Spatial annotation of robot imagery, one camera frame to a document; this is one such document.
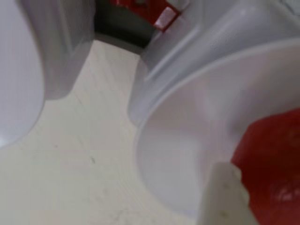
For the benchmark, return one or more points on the red plastic part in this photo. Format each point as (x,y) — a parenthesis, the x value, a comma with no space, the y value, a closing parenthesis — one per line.
(161,14)

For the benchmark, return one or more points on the translucent white plastic container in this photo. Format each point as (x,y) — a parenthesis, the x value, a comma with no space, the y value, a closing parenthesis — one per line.
(187,47)

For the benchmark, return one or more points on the dark grey base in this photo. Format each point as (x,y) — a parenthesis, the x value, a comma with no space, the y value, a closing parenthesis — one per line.
(122,25)

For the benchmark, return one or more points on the red tuna sushi piece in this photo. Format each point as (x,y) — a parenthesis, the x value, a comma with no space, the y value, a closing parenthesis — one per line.
(274,164)

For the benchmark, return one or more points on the cream plastic gripper finger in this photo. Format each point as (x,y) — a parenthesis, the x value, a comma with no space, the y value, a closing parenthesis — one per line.
(222,204)

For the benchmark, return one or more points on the large translucent white plastic dish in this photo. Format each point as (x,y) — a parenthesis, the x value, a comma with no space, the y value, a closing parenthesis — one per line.
(194,122)

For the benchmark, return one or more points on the rounded white plastic body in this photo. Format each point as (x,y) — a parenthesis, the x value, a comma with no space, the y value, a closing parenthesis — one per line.
(23,70)

